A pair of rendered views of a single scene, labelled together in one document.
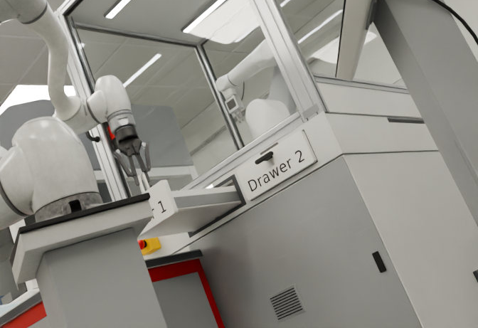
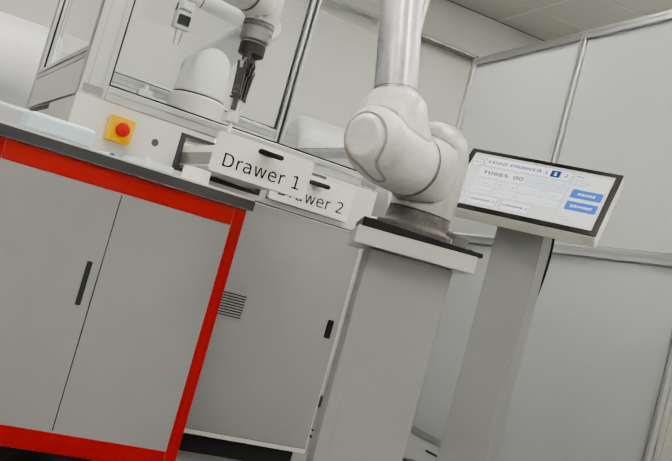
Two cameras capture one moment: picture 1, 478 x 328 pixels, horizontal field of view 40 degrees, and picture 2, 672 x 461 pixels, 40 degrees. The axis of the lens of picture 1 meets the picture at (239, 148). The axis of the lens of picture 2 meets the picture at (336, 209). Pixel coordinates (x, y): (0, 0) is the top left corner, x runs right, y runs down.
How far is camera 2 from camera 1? 2.53 m
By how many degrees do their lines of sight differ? 62
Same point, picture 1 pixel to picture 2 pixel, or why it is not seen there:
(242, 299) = not seen: hidden behind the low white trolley
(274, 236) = (262, 244)
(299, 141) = (348, 197)
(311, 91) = not seen: hidden behind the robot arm
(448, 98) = (527, 309)
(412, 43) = (537, 264)
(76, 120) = not seen: outside the picture
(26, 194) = (440, 197)
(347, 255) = (309, 307)
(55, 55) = not seen: outside the picture
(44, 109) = not seen: outside the picture
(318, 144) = (354, 211)
